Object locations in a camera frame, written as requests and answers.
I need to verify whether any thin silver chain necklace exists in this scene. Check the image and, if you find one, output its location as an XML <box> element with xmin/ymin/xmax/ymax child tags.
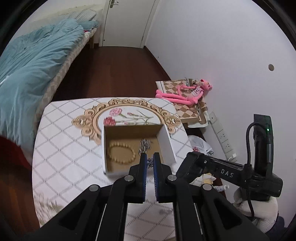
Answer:
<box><xmin>138</xmin><ymin>138</ymin><xmax>152</xmax><ymax>155</ymax></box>

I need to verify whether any wooden bead bracelet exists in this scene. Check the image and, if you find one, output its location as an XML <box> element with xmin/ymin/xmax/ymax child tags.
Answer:
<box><xmin>107</xmin><ymin>141</ymin><xmax>137</xmax><ymax>165</ymax></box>

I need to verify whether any open cardboard box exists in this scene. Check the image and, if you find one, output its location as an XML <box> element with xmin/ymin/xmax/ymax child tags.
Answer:
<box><xmin>101</xmin><ymin>125</ymin><xmax>176</xmax><ymax>178</ymax></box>

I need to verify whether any small white tube bottle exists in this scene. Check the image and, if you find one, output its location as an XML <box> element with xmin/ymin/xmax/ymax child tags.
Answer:
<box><xmin>213</xmin><ymin>185</ymin><xmax>229</xmax><ymax>192</ymax></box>

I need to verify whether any white plastic bag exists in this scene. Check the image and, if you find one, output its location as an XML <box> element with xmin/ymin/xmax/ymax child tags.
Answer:
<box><xmin>188</xmin><ymin>135</ymin><xmax>214</xmax><ymax>156</ymax></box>

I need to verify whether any checkered folded cloth stack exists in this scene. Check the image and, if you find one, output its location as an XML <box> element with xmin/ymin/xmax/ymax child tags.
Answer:
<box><xmin>156</xmin><ymin>78</ymin><xmax>213</xmax><ymax>128</ymax></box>

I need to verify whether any patterned white tablecloth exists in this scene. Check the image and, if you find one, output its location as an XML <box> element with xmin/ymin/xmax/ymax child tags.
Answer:
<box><xmin>32</xmin><ymin>97</ymin><xmax>192</xmax><ymax>240</ymax></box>

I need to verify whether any pink panther plush toy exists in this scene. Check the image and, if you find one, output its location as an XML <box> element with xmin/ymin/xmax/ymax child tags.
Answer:
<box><xmin>155</xmin><ymin>79</ymin><xmax>213</xmax><ymax>107</ymax></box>

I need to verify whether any white door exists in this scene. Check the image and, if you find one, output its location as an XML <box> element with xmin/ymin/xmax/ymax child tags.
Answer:
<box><xmin>101</xmin><ymin>0</ymin><xmax>159</xmax><ymax>48</ymax></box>

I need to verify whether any bed with checkered mattress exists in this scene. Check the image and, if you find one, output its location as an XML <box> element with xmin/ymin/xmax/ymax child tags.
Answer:
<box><xmin>1</xmin><ymin>5</ymin><xmax>102</xmax><ymax>155</ymax></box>

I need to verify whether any teal blue duvet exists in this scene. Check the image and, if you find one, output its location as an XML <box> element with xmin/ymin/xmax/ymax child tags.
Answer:
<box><xmin>0</xmin><ymin>18</ymin><xmax>84</xmax><ymax>149</ymax></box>

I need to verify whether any striped pillow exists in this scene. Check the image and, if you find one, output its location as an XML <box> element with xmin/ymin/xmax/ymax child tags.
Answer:
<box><xmin>58</xmin><ymin>9</ymin><xmax>96</xmax><ymax>23</ymax></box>

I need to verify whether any black cable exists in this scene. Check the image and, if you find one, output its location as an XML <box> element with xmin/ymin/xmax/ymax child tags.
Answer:
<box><xmin>245</xmin><ymin>121</ymin><xmax>263</xmax><ymax>220</ymax></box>

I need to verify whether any white wall power strip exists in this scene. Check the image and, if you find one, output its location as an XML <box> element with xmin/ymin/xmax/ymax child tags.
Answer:
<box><xmin>209</xmin><ymin>111</ymin><xmax>237</xmax><ymax>162</ymax></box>

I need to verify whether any round wall hole cover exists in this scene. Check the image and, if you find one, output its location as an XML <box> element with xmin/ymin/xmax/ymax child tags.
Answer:
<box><xmin>268</xmin><ymin>64</ymin><xmax>274</xmax><ymax>71</ymax></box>

